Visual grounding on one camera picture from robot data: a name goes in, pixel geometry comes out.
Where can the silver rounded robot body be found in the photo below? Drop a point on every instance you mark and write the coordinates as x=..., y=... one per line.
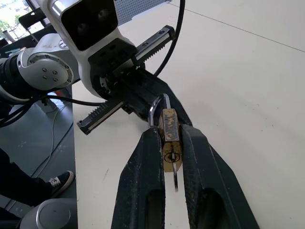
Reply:
x=52, y=214

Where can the black chair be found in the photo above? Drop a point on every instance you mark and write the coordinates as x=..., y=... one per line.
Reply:
x=32, y=20

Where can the dark blue canvas sneaker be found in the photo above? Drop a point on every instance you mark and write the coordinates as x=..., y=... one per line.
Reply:
x=60, y=182

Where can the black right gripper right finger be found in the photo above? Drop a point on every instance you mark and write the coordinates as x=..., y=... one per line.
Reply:
x=205, y=176

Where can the silver padlock key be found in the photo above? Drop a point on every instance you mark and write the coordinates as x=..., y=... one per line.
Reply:
x=175, y=177

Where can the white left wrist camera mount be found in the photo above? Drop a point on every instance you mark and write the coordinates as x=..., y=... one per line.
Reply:
x=95, y=14

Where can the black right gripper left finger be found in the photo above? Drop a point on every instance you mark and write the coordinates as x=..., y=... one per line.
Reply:
x=140, y=181

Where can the brass padlock with steel shackle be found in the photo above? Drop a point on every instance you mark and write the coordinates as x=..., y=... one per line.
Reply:
x=169, y=124

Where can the person's leg in dark trousers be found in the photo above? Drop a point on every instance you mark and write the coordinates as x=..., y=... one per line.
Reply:
x=21, y=181

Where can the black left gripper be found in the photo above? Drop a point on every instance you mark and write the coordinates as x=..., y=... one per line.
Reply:
x=112, y=59

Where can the grey perforated panel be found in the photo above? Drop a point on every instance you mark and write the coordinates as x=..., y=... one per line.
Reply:
x=126, y=10

